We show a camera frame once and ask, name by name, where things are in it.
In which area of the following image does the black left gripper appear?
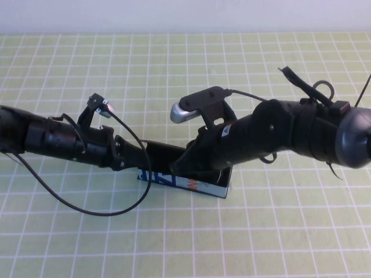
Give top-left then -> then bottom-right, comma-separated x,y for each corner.
85,126 -> 148,172

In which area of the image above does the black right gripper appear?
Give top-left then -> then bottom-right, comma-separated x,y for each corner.
170,114 -> 262,175

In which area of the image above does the black printed glasses case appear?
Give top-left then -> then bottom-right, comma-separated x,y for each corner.
136,140 -> 234,200

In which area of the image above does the green checked tablecloth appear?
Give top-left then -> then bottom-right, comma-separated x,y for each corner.
0,32 -> 371,278

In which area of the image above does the grey zip tie tail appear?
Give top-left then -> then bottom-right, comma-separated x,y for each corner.
324,161 -> 345,181

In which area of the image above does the grey zip tie loop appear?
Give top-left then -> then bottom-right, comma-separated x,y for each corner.
312,80 -> 334,102

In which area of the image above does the black left camera cable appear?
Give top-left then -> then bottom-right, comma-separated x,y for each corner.
13,108 -> 151,217

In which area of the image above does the black camera cable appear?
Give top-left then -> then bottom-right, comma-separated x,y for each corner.
13,108 -> 151,217
227,89 -> 266,103

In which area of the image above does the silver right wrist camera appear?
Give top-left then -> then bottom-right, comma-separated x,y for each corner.
169,101 -> 203,125

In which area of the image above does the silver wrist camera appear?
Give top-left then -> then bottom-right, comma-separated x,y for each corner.
169,101 -> 203,125
97,99 -> 117,119

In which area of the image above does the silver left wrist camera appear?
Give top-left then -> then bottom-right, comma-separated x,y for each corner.
97,99 -> 117,119

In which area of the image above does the black right camera bracket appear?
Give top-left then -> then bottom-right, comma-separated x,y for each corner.
179,86 -> 236,129

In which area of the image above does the black camera bracket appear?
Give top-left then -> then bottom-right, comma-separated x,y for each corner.
77,93 -> 101,129
179,86 -> 236,129

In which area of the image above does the black left camera bracket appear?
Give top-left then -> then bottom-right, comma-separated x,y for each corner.
77,93 -> 101,129

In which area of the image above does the black right camera cable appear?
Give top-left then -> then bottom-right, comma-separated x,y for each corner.
227,89 -> 266,103

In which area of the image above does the black cable strap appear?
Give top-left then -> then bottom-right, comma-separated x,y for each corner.
277,66 -> 334,109

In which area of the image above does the thin black wire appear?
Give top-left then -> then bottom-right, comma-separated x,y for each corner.
355,74 -> 371,108

